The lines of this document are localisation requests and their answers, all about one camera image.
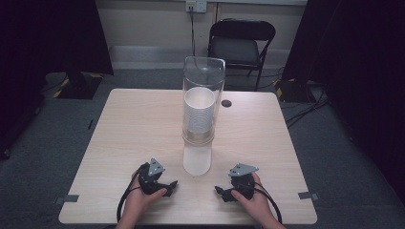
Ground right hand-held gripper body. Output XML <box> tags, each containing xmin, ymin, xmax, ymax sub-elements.
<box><xmin>227</xmin><ymin>162</ymin><xmax>260</xmax><ymax>201</ymax></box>

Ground white wall outlet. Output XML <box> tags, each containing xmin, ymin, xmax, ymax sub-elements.
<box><xmin>185</xmin><ymin>0</ymin><xmax>208</xmax><ymax>14</ymax></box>

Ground black floor cables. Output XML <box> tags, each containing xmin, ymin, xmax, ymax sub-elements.
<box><xmin>285</xmin><ymin>80</ymin><xmax>330</xmax><ymax>129</ymax></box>

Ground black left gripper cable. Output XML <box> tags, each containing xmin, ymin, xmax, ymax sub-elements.
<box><xmin>116</xmin><ymin>162</ymin><xmax>151</xmax><ymax>223</ymax></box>

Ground clear plastic cup dispenser tube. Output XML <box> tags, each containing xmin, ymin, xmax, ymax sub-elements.
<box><xmin>181</xmin><ymin>55</ymin><xmax>226</xmax><ymax>148</ymax></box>

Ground black power cable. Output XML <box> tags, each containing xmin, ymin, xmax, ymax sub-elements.
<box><xmin>189</xmin><ymin>7</ymin><xmax>197</xmax><ymax>57</ymax></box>

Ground black folding chair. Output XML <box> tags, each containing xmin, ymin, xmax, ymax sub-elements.
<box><xmin>207</xmin><ymin>18</ymin><xmax>277</xmax><ymax>93</ymax></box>

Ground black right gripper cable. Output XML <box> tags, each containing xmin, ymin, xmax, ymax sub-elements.
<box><xmin>251</xmin><ymin>180</ymin><xmax>284</xmax><ymax>224</ymax></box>

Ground grey tape strip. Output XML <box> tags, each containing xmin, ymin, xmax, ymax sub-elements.
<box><xmin>297</xmin><ymin>191</ymin><xmax>320</xmax><ymax>201</ymax></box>
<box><xmin>54</xmin><ymin>194</ymin><xmax>80</xmax><ymax>205</ymax></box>

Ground person's right hand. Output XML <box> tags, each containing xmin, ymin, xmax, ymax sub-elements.
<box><xmin>230</xmin><ymin>172</ymin><xmax>275</xmax><ymax>222</ymax></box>

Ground black stand base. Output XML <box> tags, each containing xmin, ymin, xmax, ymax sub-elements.
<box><xmin>52</xmin><ymin>71</ymin><xmax>105</xmax><ymax>100</ymax></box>
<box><xmin>274</xmin><ymin>78</ymin><xmax>319</xmax><ymax>103</ymax></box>

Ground person's left hand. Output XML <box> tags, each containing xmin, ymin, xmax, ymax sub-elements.
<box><xmin>121</xmin><ymin>176</ymin><xmax>168</xmax><ymax>222</ymax></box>

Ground stack of white paper cups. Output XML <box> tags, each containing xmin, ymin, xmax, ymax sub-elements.
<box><xmin>181</xmin><ymin>86</ymin><xmax>217</xmax><ymax>177</ymax></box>

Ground black curtain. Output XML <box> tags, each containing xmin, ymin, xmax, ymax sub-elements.
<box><xmin>281</xmin><ymin>0</ymin><xmax>405</xmax><ymax>204</ymax></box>
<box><xmin>0</xmin><ymin>0</ymin><xmax>115</xmax><ymax>160</ymax></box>

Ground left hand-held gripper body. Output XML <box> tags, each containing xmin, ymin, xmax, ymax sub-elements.
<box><xmin>138</xmin><ymin>157</ymin><xmax>167</xmax><ymax>196</ymax></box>

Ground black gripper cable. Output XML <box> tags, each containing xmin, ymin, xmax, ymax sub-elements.
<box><xmin>251</xmin><ymin>180</ymin><xmax>284</xmax><ymax>224</ymax></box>
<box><xmin>116</xmin><ymin>162</ymin><xmax>151</xmax><ymax>223</ymax></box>

